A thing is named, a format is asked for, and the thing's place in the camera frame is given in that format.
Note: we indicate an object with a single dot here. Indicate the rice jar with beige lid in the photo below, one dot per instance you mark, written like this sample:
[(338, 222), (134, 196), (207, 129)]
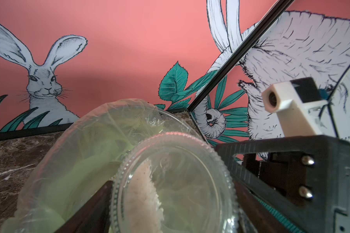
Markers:
[(173, 183)]

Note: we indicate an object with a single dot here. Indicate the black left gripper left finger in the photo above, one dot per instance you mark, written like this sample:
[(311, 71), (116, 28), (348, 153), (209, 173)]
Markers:
[(93, 216)]

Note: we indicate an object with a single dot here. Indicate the white bin with green bag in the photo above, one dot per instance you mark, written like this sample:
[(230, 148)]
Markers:
[(85, 156)]

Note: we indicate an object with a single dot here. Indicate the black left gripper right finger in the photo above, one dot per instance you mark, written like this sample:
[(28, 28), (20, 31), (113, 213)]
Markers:
[(260, 218)]

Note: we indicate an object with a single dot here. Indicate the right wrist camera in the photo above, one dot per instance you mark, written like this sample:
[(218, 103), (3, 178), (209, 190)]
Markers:
[(300, 108)]

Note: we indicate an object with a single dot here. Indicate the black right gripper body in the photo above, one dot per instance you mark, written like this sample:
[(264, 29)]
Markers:
[(303, 181)]

